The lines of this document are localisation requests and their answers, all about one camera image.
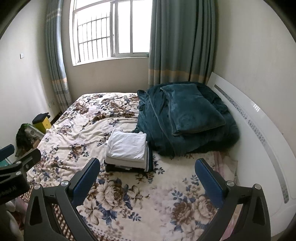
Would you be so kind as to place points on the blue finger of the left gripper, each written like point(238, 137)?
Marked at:
point(6, 152)

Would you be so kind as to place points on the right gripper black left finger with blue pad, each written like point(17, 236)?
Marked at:
point(41, 222)

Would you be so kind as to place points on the white t-shirt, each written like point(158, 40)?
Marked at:
point(127, 146)

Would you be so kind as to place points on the dark folded clothes stack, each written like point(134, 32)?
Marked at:
point(114, 168)

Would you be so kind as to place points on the clutter pile beside bed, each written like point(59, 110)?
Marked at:
point(27, 138)

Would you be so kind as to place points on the yellow box with black hat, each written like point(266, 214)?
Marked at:
point(41, 122)

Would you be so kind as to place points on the white bed headboard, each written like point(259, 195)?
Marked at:
point(262, 153)

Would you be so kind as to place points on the floral bed blanket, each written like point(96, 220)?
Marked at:
point(168, 203)

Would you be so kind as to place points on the folded white garment on stack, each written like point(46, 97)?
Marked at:
point(143, 165)

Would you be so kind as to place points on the teal plush pillow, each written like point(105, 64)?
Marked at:
point(189, 111)

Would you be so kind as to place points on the left green curtain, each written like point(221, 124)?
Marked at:
point(53, 42)

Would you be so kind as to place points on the green curtain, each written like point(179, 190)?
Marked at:
point(182, 41)
point(53, 42)

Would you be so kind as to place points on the teal plush quilt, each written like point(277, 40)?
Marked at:
point(154, 121)

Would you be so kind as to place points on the window with metal bars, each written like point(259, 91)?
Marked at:
point(103, 30)

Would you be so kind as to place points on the right green curtain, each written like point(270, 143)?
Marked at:
point(182, 41)

